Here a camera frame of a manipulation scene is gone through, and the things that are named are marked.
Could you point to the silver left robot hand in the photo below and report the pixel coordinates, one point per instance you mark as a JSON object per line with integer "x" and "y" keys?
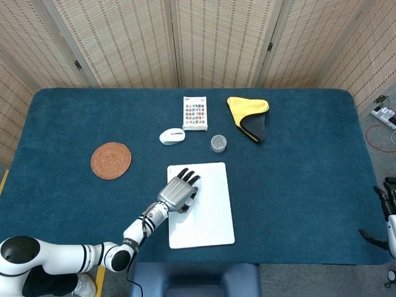
{"x": 174, "y": 193}

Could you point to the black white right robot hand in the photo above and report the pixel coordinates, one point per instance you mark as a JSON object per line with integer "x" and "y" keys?
{"x": 392, "y": 229}

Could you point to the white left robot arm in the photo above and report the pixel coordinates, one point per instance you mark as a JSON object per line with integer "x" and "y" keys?
{"x": 62, "y": 256}

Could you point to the white magnetic whiteboard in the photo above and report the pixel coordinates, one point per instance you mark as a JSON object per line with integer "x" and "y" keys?
{"x": 213, "y": 216}

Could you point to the white computer mouse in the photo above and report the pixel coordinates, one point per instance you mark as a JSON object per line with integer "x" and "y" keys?
{"x": 171, "y": 136}

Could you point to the clear round plastic container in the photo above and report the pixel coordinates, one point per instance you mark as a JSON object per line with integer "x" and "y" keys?
{"x": 218, "y": 143}

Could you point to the round woven rattan coaster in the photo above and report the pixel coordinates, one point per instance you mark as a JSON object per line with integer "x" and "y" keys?
{"x": 111, "y": 161}

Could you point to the white picture-printed card box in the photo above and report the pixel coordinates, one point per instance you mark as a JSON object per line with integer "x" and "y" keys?
{"x": 195, "y": 113}

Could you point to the blue padded seat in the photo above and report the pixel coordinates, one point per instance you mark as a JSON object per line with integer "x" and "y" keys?
{"x": 185, "y": 278}

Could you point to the blue plush table cloth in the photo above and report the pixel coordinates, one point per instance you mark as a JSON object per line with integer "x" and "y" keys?
{"x": 294, "y": 191}

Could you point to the yellow and grey cloth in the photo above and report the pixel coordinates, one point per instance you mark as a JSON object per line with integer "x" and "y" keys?
{"x": 241, "y": 108}

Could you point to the white power strip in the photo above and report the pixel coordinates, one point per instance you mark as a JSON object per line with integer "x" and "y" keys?
{"x": 385, "y": 116}

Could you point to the white shoe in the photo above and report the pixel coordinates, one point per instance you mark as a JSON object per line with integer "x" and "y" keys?
{"x": 86, "y": 286}

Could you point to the black trouser leg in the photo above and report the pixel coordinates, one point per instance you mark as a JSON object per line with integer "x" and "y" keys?
{"x": 49, "y": 284}

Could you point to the woven bamboo folding screen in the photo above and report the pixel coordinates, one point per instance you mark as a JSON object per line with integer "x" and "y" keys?
{"x": 123, "y": 46}

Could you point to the black metal screen hinge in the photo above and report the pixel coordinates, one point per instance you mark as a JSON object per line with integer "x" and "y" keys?
{"x": 77, "y": 64}
{"x": 270, "y": 46}

